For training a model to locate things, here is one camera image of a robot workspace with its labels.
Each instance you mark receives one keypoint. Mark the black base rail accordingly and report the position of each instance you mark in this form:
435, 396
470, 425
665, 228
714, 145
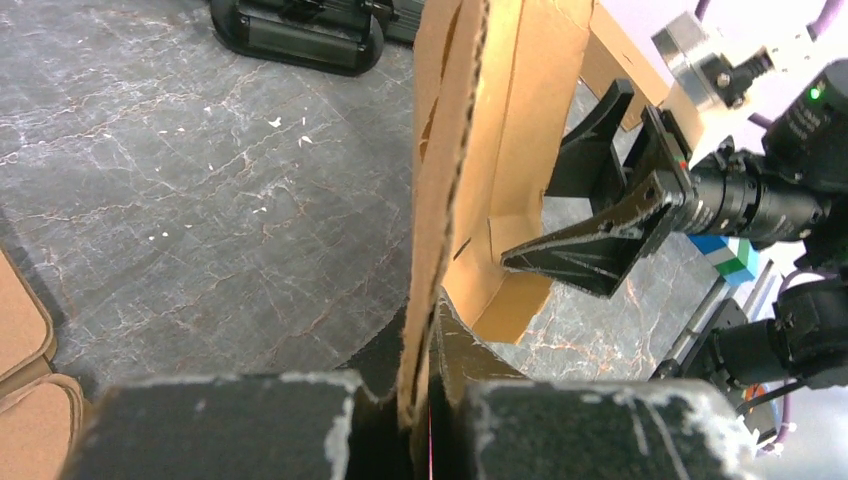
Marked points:
725, 343

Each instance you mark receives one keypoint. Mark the cardboard box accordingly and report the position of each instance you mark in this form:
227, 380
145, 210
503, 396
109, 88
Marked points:
493, 83

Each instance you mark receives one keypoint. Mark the blue green stacked blocks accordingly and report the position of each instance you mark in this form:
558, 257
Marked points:
735, 260

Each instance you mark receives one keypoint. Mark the black poker chip case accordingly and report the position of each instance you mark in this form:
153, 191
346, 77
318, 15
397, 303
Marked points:
338, 37

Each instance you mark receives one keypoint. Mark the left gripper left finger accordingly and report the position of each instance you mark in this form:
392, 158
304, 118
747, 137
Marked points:
322, 425

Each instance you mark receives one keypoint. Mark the stack of flat cardboard blanks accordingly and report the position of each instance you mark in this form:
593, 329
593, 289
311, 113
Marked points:
42, 411

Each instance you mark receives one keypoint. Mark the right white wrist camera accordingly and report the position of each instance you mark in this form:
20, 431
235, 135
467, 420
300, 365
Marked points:
716, 81

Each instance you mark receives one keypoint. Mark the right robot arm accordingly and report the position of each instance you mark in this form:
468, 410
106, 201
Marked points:
794, 190

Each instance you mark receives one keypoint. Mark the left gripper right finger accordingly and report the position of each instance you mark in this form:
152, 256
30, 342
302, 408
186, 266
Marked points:
489, 421

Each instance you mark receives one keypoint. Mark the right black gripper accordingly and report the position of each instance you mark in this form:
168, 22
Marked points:
596, 255

